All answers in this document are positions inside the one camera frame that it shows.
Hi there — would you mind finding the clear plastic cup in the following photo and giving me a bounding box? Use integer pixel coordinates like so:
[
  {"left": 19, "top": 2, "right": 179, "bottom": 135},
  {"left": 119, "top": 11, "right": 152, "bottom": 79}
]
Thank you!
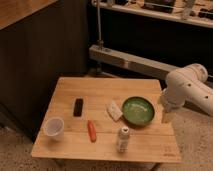
[{"left": 43, "top": 117, "right": 64, "bottom": 141}]

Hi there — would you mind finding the black rectangular remote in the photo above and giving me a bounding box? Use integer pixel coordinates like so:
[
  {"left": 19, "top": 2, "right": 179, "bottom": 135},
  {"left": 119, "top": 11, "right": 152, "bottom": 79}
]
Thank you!
[{"left": 73, "top": 98, "right": 83, "bottom": 117}]

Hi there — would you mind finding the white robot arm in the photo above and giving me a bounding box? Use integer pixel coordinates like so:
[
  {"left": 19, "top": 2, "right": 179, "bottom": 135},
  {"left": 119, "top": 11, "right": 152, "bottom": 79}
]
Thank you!
[{"left": 160, "top": 63, "right": 213, "bottom": 123}]

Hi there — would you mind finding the green ceramic bowl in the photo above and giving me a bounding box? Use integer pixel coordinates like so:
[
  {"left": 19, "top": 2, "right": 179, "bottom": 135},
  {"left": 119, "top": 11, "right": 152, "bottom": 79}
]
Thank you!
[{"left": 122, "top": 96, "right": 155, "bottom": 126}]

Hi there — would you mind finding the vertical metal pole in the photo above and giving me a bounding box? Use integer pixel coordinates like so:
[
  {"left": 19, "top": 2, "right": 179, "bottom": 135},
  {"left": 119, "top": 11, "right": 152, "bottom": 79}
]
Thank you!
[{"left": 96, "top": 0, "right": 103, "bottom": 50}]

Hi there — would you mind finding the white plastic bottle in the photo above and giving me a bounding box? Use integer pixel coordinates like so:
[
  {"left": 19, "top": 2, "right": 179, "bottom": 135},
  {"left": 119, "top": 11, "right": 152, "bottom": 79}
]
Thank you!
[{"left": 116, "top": 126, "right": 130, "bottom": 152}]

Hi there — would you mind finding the white sponge block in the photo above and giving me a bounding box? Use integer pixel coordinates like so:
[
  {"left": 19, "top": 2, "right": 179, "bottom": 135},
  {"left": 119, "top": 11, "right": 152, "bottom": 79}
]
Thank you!
[{"left": 106, "top": 101, "right": 123, "bottom": 122}]

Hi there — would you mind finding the dark wooden cabinet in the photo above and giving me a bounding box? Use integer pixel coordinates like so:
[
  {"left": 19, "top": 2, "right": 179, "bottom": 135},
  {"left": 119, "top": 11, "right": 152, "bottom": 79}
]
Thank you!
[{"left": 0, "top": 0, "right": 89, "bottom": 140}]

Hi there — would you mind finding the wooden table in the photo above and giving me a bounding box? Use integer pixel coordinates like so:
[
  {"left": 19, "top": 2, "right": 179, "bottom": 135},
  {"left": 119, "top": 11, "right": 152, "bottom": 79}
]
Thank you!
[{"left": 31, "top": 77, "right": 181, "bottom": 163}]

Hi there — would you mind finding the metal shelf rack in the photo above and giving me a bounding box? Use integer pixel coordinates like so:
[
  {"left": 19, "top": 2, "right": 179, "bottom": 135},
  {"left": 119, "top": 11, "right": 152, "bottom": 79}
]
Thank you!
[{"left": 89, "top": 8, "right": 213, "bottom": 88}]

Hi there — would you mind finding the orange carrot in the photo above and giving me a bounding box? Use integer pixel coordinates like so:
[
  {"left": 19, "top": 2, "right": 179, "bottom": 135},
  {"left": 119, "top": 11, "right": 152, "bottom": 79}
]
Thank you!
[{"left": 87, "top": 120, "right": 97, "bottom": 142}]

